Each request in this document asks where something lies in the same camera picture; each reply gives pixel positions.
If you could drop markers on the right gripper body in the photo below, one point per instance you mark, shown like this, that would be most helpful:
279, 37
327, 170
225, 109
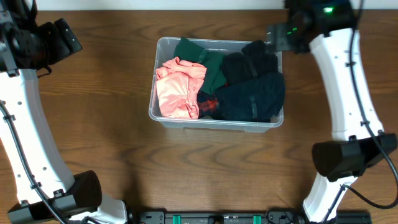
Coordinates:
291, 37

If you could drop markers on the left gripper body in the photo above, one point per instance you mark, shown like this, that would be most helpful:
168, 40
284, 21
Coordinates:
66, 38

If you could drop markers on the black garment with stripe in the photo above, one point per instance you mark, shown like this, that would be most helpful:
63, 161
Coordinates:
251, 62

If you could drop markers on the dark navy garment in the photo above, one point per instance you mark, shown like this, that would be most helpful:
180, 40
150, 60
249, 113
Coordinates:
257, 99

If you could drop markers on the dark green garment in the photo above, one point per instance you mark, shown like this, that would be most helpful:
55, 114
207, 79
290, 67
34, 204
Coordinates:
214, 77

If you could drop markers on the red navy plaid shirt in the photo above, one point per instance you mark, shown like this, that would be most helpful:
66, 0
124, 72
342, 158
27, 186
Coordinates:
208, 105

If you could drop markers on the pink garment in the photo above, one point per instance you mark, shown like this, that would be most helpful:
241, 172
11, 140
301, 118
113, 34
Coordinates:
177, 85

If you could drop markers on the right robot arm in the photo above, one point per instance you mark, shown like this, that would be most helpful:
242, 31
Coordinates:
329, 31

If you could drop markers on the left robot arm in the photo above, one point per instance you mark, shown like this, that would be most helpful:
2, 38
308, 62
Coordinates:
46, 187

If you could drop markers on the clear plastic storage bin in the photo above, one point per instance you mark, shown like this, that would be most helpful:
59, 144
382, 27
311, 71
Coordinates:
165, 51

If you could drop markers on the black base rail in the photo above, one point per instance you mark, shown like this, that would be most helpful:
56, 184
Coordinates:
270, 217

